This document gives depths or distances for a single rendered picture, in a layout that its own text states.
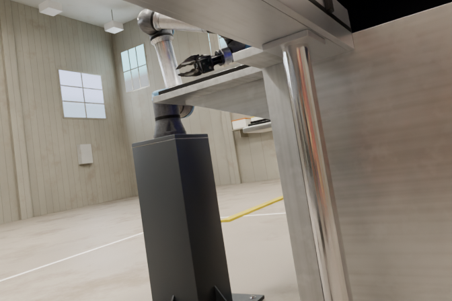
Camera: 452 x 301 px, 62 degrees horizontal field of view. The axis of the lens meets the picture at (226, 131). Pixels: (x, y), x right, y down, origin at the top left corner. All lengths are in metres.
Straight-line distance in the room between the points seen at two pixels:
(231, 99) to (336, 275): 0.62
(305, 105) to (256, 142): 10.26
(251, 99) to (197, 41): 11.24
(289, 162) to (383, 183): 0.22
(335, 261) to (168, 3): 0.49
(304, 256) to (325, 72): 0.44
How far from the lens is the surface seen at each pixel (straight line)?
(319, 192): 0.68
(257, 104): 1.09
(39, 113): 12.20
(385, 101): 0.87
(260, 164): 10.91
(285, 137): 0.94
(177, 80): 1.88
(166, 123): 1.68
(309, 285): 0.99
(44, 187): 11.94
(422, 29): 0.88
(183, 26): 1.76
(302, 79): 0.69
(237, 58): 0.85
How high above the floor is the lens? 0.64
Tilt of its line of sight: 5 degrees up
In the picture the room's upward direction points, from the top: 9 degrees counter-clockwise
